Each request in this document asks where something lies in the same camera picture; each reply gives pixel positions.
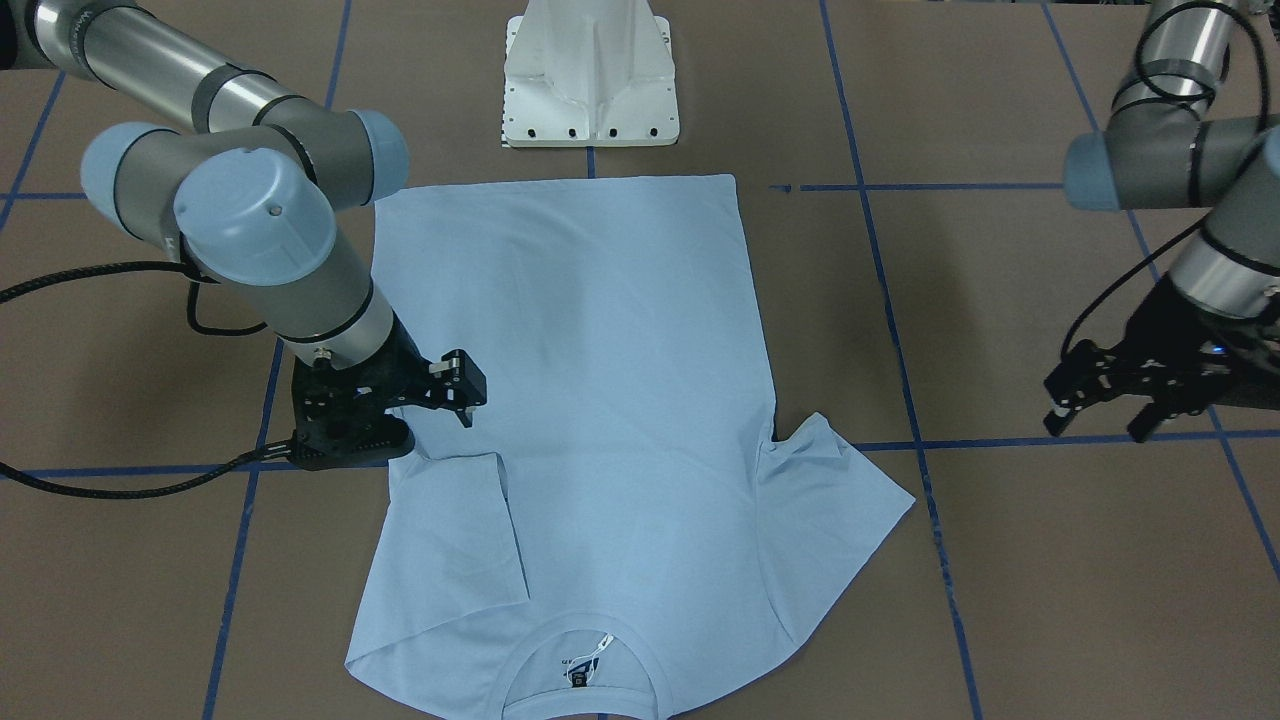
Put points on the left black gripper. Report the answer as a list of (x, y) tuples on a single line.
[(1172, 318)]

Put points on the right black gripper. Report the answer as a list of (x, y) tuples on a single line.
[(402, 359)]

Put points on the light blue t-shirt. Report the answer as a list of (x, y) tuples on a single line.
[(619, 532)]

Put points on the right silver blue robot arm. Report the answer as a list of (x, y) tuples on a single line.
[(242, 184)]

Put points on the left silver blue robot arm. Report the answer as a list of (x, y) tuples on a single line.
[(1191, 126)]

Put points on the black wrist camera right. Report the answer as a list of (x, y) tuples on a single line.
[(345, 431)]

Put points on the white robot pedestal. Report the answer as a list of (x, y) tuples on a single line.
[(589, 74)]

